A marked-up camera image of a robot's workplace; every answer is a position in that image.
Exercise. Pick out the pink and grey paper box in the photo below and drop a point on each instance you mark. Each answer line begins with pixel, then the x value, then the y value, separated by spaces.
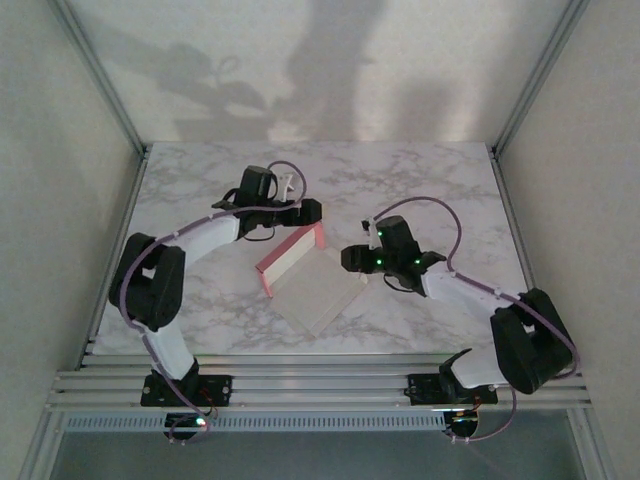
pixel 320 295

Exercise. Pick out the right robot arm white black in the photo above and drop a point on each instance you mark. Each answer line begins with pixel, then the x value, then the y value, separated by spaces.
pixel 465 292

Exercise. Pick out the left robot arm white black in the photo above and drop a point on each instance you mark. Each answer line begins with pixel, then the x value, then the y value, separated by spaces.
pixel 210 237

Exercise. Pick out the aluminium mounting rails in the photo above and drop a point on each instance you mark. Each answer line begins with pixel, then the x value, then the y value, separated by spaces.
pixel 320 380

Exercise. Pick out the controller board with blue light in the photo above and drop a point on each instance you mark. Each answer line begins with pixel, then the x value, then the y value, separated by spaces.
pixel 465 422

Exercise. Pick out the controller board with green light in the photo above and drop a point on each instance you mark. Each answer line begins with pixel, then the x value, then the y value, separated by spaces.
pixel 185 422

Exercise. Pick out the aluminium side rail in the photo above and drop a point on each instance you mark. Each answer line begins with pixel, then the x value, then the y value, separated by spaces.
pixel 116 225
pixel 522 250

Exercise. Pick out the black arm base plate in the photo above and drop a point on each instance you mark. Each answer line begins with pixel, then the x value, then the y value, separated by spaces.
pixel 425 387
pixel 220 387

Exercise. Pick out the aluminium frame post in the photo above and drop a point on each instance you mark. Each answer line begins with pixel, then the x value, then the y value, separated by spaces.
pixel 540 75
pixel 99 75

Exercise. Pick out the aluminium frame leg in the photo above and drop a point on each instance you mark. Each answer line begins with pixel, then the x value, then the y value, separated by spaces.
pixel 42 450
pixel 592 450

